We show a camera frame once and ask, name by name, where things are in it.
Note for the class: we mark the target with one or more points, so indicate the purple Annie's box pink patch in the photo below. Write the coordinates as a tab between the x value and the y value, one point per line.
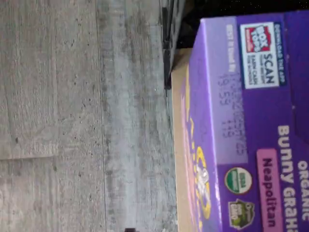
253	120

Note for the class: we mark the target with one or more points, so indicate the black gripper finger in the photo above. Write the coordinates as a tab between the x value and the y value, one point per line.
130	230

